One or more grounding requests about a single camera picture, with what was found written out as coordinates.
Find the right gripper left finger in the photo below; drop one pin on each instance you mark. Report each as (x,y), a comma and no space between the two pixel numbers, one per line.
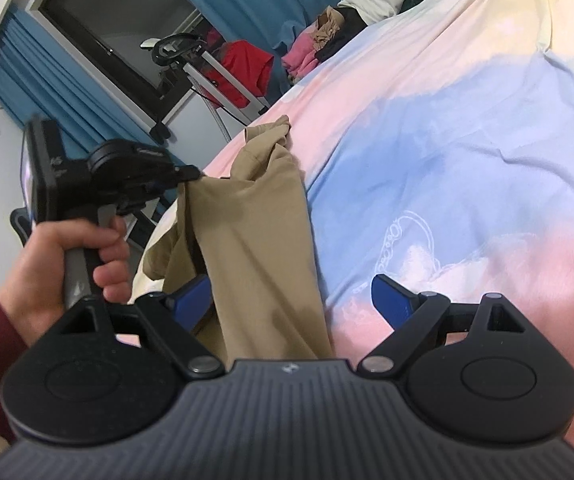
(170,319)

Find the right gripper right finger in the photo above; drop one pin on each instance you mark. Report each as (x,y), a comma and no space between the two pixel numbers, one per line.
(415,320)

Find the tan printed t-shirt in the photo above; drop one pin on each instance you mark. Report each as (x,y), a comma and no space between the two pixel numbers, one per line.
(251,235)

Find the pink clothes pile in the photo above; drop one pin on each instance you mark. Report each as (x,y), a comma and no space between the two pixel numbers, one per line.
(301,59)

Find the tan black clothes pile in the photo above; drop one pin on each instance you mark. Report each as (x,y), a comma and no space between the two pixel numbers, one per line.
(333,29)

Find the person left hand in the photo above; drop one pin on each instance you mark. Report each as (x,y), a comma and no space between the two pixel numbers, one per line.
(31,295)

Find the metal tripod stand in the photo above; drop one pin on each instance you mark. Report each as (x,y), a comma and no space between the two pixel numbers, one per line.
(190,54)

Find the blue curtain left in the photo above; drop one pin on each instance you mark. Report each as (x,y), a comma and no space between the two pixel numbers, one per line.
(38,77)

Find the dark window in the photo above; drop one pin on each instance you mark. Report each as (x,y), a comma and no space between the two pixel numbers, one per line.
(111,35)

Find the red garment on stand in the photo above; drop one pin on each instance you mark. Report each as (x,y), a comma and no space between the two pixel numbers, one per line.
(250,65)

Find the pastel tie-dye bed sheet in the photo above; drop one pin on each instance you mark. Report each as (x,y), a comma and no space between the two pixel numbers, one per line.
(438,149)

